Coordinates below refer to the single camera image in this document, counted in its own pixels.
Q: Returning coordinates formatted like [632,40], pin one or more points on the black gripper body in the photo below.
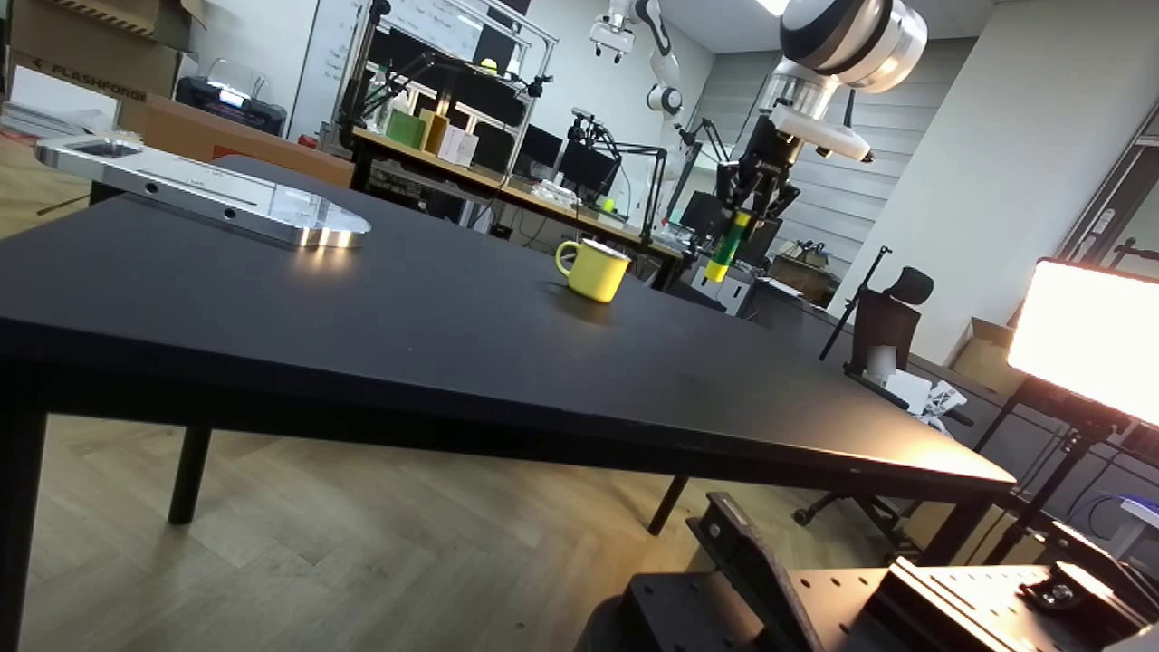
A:
[767,166]

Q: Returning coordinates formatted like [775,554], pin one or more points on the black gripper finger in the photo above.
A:
[767,225]
[728,199]

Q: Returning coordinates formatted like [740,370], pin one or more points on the yellow green glue stick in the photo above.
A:
[728,248]

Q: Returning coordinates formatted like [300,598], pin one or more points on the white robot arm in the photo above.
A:
[828,49]

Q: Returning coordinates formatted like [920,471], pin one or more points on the yellow ceramic mug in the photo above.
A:
[593,270]

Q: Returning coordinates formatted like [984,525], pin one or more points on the black office chair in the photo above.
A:
[884,321]

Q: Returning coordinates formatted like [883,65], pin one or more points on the wooden workbench with shelves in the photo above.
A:
[493,104]

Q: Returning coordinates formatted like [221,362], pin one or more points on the black table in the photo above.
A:
[424,337]

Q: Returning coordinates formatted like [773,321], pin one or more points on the bright studio light panel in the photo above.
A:
[1090,335]

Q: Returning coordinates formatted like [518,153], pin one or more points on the cardboard box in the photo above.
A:
[111,45]

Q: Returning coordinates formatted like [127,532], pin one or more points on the silver metal mounting plate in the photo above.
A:
[211,193]

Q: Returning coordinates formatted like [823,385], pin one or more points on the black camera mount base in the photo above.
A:
[740,598]

